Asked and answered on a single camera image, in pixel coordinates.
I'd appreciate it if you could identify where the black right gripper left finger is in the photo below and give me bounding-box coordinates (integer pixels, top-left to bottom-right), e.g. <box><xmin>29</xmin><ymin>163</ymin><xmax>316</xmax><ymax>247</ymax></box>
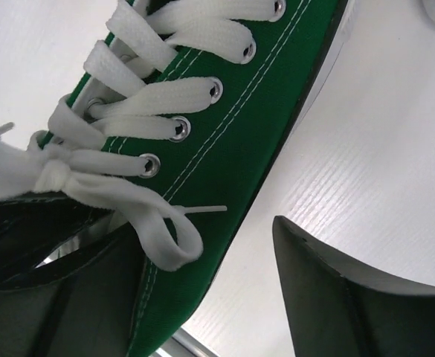
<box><xmin>0</xmin><ymin>225</ymin><xmax>144</xmax><ymax>356</ymax></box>

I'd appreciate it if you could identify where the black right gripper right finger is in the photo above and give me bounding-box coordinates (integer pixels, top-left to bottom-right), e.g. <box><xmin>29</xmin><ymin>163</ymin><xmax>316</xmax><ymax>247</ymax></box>
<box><xmin>272</xmin><ymin>216</ymin><xmax>435</xmax><ymax>356</ymax></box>

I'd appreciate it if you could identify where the aluminium mounting rail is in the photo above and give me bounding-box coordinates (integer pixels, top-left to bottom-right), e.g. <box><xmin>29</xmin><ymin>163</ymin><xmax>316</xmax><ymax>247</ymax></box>
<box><xmin>151</xmin><ymin>328</ymin><xmax>219</xmax><ymax>357</ymax></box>

